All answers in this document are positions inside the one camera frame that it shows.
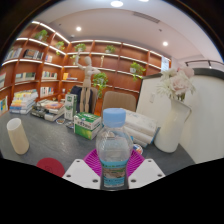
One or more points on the green and white box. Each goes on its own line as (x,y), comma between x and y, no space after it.
(86,126)

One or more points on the white book stack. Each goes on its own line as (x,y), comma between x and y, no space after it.
(143,128)

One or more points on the colourful book stack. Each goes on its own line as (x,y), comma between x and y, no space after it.
(23,101)

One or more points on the dark blue chair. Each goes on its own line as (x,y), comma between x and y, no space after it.
(76,98)

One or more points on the clear blue-capped water bottle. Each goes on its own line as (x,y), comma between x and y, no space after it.
(114,146)

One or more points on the round-bulb chandelier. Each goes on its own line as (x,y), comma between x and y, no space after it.
(116,3)

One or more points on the tall green white carton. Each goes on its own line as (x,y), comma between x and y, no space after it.
(70,106)

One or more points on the ceiling air vent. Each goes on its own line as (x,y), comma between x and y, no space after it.
(146,17)

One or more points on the cream ribbed cup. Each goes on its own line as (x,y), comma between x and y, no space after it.
(17,136)

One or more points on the recessed ceiling light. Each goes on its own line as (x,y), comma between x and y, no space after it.
(165,43)
(78,29)

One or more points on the dark metal railing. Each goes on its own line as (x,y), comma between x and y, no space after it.
(206,62)

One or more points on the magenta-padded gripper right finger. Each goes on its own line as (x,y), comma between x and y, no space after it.
(146,173)

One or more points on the beige chair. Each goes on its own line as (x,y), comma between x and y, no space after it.
(118,100)

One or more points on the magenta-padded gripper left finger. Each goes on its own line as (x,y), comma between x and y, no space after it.
(80,173)

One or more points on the dark magazine stack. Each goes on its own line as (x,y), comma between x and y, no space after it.
(50,110)

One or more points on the white partition with dark top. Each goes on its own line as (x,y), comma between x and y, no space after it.
(203,120)

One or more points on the wooden shelf unit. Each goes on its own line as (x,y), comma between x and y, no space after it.
(113,63)

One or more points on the white pitcher vase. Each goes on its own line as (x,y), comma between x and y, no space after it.
(170,130)

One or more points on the pink and white flower bouquet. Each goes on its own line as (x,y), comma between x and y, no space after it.
(178,83)

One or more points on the flat round red coaster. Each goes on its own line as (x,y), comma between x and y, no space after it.
(50,166)

